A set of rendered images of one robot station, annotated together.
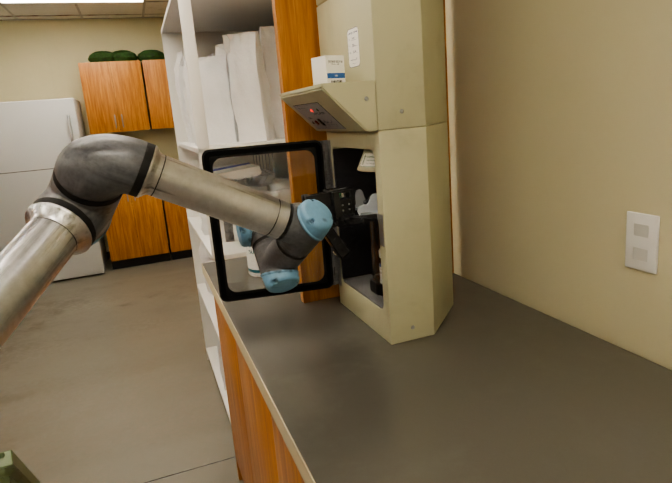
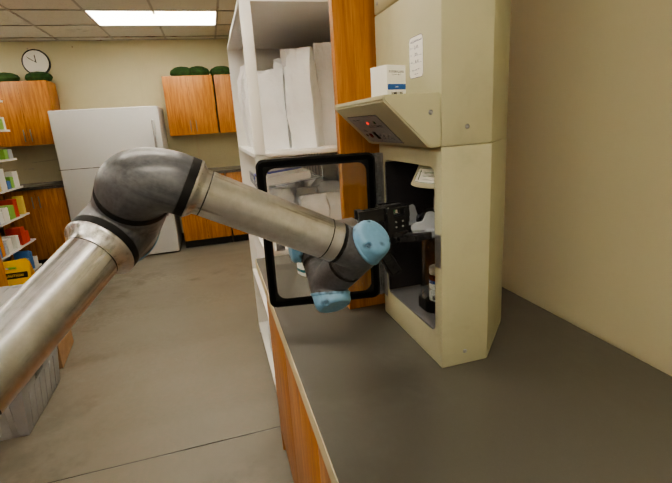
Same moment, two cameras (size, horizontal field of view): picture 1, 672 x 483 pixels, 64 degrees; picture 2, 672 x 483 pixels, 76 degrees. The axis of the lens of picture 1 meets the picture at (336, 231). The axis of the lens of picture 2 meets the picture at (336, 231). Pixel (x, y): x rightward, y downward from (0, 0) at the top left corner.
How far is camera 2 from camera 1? 0.27 m
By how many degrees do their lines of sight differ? 5
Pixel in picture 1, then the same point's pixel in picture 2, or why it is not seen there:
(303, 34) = (359, 45)
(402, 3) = (475, 6)
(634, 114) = not seen: outside the picture
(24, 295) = (49, 330)
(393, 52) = (462, 61)
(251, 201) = (304, 223)
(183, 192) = (231, 213)
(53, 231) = (89, 254)
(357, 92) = (421, 105)
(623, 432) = not seen: outside the picture
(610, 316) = not seen: outside the picture
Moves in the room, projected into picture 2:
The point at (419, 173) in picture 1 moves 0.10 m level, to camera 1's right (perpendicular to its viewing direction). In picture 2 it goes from (481, 193) to (533, 190)
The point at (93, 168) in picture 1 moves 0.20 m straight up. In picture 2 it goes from (132, 186) to (105, 37)
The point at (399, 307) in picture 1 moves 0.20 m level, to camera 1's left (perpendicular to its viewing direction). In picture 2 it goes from (452, 330) to (358, 333)
